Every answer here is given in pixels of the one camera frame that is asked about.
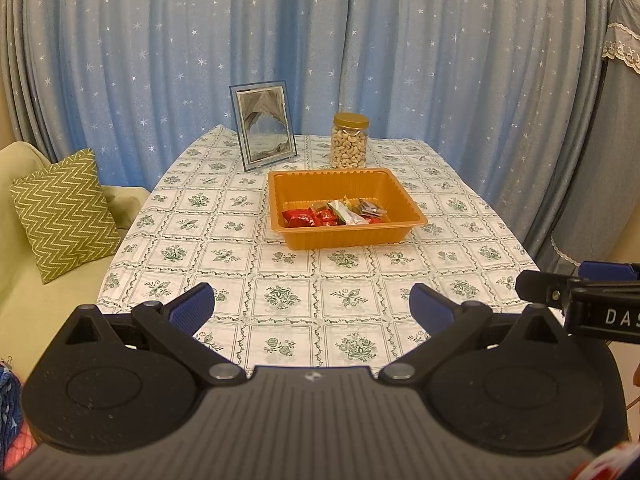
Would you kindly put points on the silver foil wrapper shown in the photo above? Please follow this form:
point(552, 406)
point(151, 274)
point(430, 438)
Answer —
point(357, 217)

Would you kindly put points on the orange plastic tray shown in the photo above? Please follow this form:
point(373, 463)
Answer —
point(350, 237)

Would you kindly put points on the blue-edged picture frame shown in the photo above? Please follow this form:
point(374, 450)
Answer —
point(264, 127)

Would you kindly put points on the yellow snack packet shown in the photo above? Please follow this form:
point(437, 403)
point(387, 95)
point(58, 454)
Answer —
point(350, 203)

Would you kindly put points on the grey curtain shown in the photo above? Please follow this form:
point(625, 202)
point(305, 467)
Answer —
point(20, 60)

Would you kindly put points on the red and white cloth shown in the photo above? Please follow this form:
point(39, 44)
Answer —
point(610, 462)

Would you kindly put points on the green zigzag cushion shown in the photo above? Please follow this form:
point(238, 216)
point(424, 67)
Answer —
point(65, 215)

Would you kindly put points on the dark snack packet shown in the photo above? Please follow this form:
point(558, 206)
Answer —
point(375, 208)

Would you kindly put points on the blue star-print curtain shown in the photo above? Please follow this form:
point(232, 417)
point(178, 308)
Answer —
point(325, 35)

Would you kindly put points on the red packet with white print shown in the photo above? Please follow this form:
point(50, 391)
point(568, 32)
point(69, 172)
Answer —
point(298, 218)

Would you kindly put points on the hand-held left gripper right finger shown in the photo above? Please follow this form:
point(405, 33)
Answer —
point(431, 306)

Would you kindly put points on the green floral tablecloth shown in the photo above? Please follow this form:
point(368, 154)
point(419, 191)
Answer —
point(225, 240)

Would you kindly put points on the pale green sofa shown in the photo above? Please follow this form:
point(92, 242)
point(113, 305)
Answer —
point(45, 310)

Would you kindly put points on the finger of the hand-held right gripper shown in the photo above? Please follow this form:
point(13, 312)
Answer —
point(607, 272)
point(545, 287)

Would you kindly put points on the red candy packet green end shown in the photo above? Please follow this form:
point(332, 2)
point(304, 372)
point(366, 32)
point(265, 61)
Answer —
point(326, 216)

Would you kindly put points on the blue patterned cloth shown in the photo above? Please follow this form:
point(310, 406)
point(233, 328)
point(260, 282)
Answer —
point(12, 410)

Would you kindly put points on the brown candy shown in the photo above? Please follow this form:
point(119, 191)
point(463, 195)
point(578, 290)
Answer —
point(318, 205)

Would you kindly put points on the cashew jar with gold lid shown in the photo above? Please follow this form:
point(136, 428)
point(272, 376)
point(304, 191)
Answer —
point(349, 145)

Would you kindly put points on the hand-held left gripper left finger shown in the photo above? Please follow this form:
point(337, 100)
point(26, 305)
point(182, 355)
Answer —
point(192, 306)

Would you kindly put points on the grey lace-trimmed cover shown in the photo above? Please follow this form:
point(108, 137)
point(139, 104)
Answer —
point(600, 170)

